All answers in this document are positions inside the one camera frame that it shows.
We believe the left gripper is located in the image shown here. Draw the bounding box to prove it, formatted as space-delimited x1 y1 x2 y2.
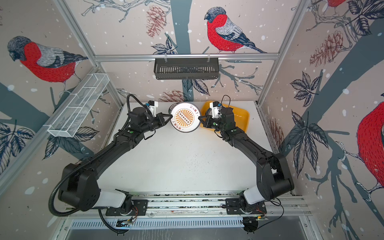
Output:
140 113 173 134

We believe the orange sunburst plate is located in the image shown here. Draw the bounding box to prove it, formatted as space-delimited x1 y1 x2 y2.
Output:
171 102 201 133

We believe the green lettered plate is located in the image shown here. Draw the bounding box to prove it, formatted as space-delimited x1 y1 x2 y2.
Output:
169 103 179 115

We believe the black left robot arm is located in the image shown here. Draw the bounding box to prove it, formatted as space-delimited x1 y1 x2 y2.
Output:
48 107 173 217

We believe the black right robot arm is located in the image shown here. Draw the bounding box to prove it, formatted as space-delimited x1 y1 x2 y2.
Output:
199 101 295 214

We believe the yellow plastic bin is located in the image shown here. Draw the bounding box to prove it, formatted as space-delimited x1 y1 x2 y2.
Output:
201 101 250 133

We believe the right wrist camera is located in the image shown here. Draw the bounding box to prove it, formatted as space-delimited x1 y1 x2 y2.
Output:
210 101 221 119

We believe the black hanging wire basket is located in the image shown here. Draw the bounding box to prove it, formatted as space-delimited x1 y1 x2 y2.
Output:
154 58 220 80

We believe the horizontal aluminium frame bar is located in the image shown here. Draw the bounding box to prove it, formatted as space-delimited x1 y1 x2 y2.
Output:
94 53 280 63

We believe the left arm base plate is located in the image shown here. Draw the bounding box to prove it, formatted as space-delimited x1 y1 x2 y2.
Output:
106 200 149 217

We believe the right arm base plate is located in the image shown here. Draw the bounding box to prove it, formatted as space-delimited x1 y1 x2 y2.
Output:
223 198 267 215

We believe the white mesh wire shelf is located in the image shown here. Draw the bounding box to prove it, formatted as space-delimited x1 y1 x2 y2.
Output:
48 73 110 138

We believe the right black cable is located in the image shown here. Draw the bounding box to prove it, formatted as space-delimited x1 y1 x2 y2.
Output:
254 196 285 231

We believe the black cable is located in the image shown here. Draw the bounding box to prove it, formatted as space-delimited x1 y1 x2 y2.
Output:
254 196 285 231
98 208 136 235

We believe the left black cable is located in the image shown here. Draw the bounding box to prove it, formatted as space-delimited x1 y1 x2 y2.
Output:
98 208 136 235

